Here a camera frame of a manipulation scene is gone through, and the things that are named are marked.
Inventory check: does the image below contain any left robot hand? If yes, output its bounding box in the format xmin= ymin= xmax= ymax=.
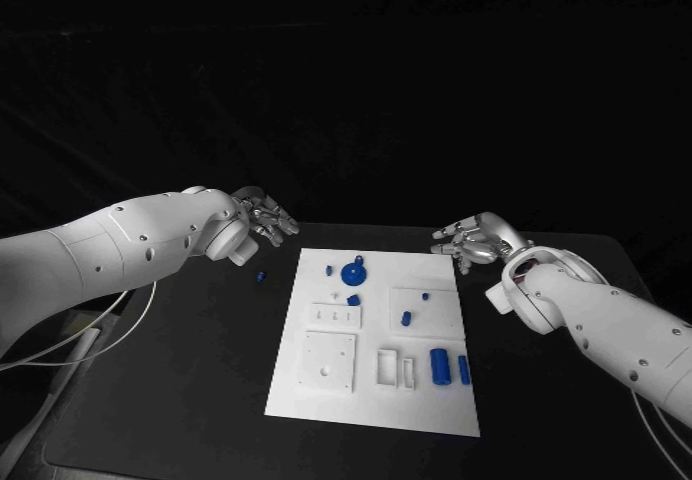
xmin=230 ymin=186 xmax=301 ymax=248

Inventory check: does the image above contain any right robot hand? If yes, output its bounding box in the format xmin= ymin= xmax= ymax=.
xmin=429 ymin=211 xmax=535 ymax=276

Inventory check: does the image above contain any blue gear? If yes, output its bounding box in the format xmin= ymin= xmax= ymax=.
xmin=339 ymin=255 xmax=372 ymax=288

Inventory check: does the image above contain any white task board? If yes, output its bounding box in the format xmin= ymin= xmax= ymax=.
xmin=264 ymin=247 xmax=481 ymax=438

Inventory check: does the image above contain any large blue cylinder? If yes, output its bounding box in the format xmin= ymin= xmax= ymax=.
xmin=428 ymin=348 xmax=452 ymax=386

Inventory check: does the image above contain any white cable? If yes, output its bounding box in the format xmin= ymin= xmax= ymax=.
xmin=630 ymin=388 xmax=682 ymax=480
xmin=0 ymin=280 xmax=160 ymax=373
xmin=651 ymin=405 xmax=692 ymax=453
xmin=0 ymin=289 xmax=132 ymax=365

